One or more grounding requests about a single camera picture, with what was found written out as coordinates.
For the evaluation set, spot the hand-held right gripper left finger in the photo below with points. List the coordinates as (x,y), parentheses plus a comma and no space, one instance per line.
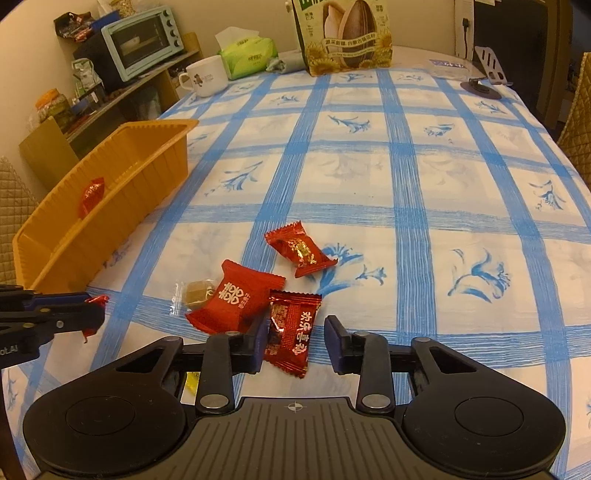
(221,364)

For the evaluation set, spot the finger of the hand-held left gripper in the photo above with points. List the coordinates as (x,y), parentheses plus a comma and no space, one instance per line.
(69,319)
(55,299)

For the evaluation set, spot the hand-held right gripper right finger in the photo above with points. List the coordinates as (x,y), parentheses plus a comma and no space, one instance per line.
(333,346)

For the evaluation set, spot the red foil candy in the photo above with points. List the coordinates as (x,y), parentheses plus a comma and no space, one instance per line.
(99,300)
(91,196)

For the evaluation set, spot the dark red candy yellow print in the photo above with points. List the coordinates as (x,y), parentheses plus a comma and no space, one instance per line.
(293,332)

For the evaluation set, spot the red candy white print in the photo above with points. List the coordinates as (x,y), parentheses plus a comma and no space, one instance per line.
(231,295)

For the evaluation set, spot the clear brown candy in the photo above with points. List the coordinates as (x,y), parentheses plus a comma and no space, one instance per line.
(196,293)

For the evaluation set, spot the red candy gold label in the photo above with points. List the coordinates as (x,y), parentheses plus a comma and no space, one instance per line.
(300,249)

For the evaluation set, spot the orange plastic tray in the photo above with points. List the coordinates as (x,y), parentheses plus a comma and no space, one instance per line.
(138,175)

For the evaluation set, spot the wooden chair quilted cover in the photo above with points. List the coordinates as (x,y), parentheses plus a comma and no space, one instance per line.
(16,217)
(579,129)

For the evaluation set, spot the blue checked tablecloth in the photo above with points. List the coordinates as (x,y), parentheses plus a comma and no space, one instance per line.
(415,184)

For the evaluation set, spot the orange lid jar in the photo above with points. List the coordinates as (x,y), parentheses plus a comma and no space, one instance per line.
(55,110)

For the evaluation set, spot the white and green bag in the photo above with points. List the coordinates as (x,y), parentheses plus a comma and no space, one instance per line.
(85,78)

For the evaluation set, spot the wooden shelf cabinet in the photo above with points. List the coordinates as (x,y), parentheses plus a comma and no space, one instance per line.
(157,92)

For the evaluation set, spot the white mug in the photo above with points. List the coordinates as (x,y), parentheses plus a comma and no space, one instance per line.
(207,78)

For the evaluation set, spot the teal toaster oven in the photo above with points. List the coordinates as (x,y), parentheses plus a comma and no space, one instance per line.
(138,44)

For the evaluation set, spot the red and black snack bag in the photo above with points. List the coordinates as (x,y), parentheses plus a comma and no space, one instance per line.
(74,25)

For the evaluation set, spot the grey cloth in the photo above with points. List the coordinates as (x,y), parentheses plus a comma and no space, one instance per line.
(286,63)

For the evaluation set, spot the clear box purple label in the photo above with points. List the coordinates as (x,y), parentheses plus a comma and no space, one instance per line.
(448,68)

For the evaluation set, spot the green tissue pack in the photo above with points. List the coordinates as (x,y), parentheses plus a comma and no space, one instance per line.
(247,57)

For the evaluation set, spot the green sunflower seed bag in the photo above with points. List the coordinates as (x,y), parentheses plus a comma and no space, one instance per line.
(346,41)

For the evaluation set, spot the grey phone stand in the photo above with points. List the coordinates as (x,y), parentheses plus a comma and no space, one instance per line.
(489,69)

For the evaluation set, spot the black and white appliance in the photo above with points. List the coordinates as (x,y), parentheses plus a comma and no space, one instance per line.
(512,27)

